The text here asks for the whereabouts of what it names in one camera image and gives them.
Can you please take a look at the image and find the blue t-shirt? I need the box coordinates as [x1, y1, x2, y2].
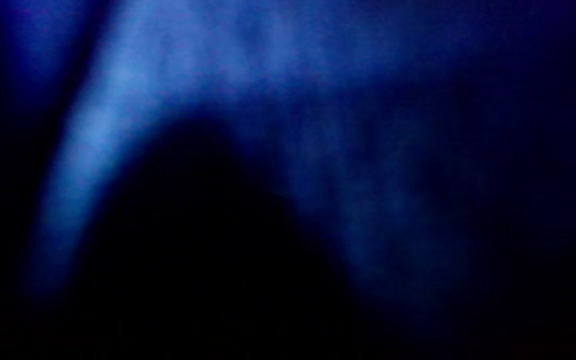
[0, 0, 576, 360]

